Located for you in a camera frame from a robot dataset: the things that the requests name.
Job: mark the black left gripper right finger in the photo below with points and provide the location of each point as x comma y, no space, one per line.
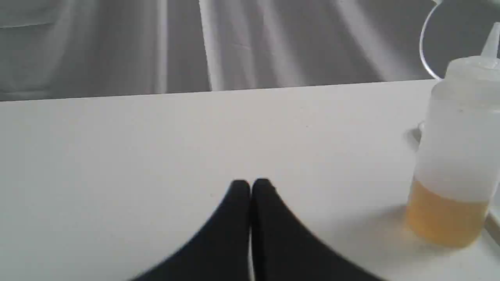
283,249

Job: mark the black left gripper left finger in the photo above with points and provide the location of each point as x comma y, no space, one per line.
219,251

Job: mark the translucent plastic cup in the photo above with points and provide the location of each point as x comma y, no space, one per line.
457,163

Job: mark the grey backdrop cloth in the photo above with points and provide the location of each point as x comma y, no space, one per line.
86,48

